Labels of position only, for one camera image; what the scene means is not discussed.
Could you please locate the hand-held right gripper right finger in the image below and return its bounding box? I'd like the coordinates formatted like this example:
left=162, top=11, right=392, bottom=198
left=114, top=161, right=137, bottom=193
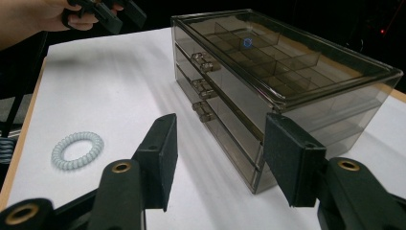
left=262, top=113, right=327, bottom=208

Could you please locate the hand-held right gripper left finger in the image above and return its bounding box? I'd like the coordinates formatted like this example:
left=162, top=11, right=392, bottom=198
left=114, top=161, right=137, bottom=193
left=132, top=113, right=179, bottom=213

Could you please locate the smoky transparent drawer organizer case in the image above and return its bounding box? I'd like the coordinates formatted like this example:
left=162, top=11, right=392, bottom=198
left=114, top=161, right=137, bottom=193
left=170, top=9, right=405, bottom=196

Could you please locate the light blue spiral hair tie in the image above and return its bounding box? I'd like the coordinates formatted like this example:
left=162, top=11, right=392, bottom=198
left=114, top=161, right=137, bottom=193
left=51, top=130, right=105, bottom=172

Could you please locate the grey coiled cable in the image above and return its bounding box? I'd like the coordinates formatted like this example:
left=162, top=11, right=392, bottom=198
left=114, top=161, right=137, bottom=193
left=0, top=136, right=17, bottom=166

